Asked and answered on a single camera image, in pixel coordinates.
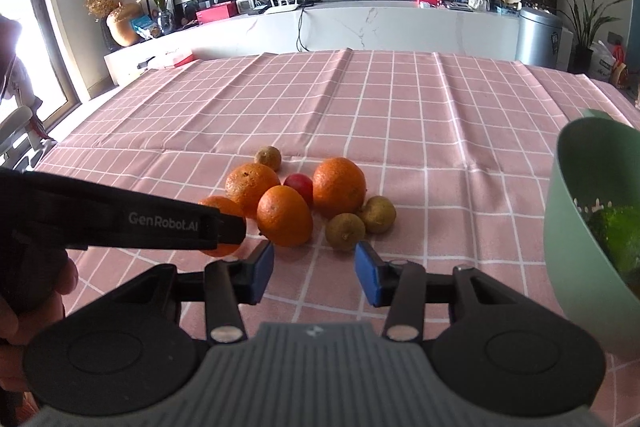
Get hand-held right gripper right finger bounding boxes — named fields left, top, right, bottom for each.
left=354, top=242, right=531, bottom=342

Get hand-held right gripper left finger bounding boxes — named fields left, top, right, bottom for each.
left=102, top=239, right=276, bottom=343

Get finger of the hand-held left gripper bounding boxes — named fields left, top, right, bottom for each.
left=218, top=208, right=247, bottom=249

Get brown kiwi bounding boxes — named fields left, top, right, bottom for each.
left=357, top=195, right=397, bottom=235
left=325, top=213, right=367, bottom=252
left=254, top=146, right=282, bottom=172

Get red tomato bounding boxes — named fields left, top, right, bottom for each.
left=283, top=173, right=314, bottom=210

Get large orange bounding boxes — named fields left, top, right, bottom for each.
left=312, top=157, right=367, bottom=220

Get green bowl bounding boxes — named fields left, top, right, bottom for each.
left=543, top=108, right=640, bottom=360

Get person's left hand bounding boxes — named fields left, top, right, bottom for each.
left=0, top=252, right=79, bottom=392

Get white chair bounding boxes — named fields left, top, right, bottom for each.
left=0, top=104, right=51, bottom=168

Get pink checked tablecloth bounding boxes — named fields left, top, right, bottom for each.
left=30, top=48, right=640, bottom=427

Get pink tissue box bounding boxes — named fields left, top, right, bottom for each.
left=150, top=49, right=193, bottom=68

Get golden vase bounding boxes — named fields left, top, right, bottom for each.
left=106, top=2, right=143, bottom=48

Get blue snack packet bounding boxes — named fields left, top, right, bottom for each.
left=130, top=14, right=162, bottom=38

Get dried flowers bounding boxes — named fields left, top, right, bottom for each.
left=84, top=0, right=118, bottom=18

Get wide red box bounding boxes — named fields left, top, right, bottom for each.
left=196, top=3, right=237, bottom=24

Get glass balcony door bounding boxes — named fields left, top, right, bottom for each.
left=0, top=0, right=83, bottom=108

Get white marble cabinet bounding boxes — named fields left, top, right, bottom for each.
left=103, top=0, right=576, bottom=88

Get green vegetable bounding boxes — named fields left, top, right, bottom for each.
left=585, top=204, right=640, bottom=278

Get silver trash can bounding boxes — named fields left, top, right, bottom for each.
left=515, top=7, right=563, bottom=68

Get white plastic bag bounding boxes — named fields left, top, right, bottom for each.
left=590, top=41, right=618, bottom=82

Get orange bag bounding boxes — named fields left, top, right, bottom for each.
left=612, top=44, right=632, bottom=88

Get tall potted plant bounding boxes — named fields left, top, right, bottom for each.
left=547, top=0, right=631, bottom=75

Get black cable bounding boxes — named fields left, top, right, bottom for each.
left=297, top=2, right=316, bottom=52

